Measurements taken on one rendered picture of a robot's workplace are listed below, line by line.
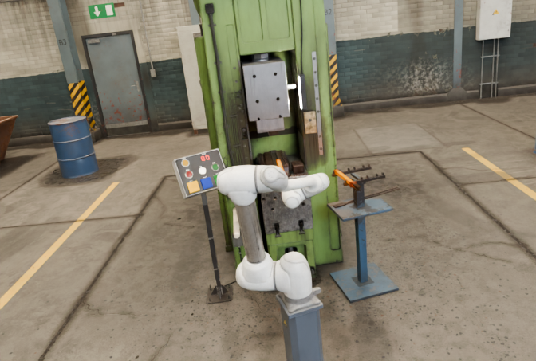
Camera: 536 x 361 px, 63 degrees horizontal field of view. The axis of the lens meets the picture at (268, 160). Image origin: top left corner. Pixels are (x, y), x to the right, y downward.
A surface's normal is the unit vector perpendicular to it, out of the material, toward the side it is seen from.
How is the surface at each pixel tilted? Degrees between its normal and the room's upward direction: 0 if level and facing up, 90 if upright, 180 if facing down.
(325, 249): 90
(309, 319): 90
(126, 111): 90
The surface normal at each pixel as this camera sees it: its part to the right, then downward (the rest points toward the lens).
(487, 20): -0.02, 0.31
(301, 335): 0.33, 0.26
